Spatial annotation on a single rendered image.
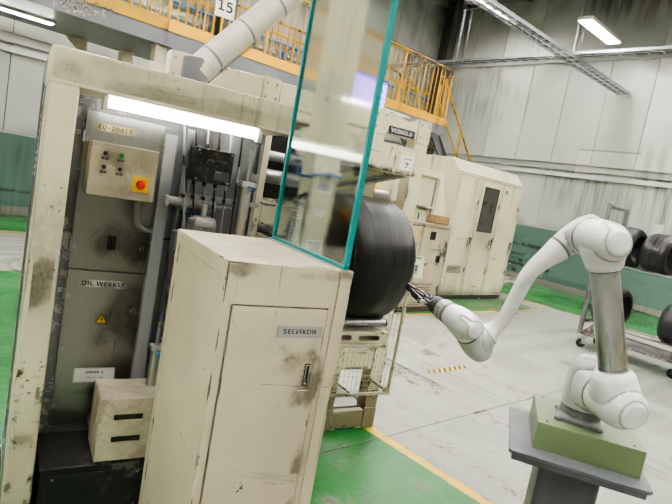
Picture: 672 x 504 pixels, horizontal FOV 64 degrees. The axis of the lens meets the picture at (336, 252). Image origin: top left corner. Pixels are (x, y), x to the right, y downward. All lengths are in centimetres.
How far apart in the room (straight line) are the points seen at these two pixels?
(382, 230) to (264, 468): 116
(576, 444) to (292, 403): 118
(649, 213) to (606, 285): 1165
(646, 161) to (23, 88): 1258
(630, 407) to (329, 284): 116
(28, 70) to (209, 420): 998
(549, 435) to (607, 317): 53
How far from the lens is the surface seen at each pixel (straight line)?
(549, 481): 249
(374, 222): 242
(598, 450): 239
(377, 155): 287
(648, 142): 1403
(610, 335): 217
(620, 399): 220
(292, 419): 171
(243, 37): 259
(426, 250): 749
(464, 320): 209
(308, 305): 160
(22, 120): 1118
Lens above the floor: 151
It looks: 7 degrees down
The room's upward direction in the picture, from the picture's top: 10 degrees clockwise
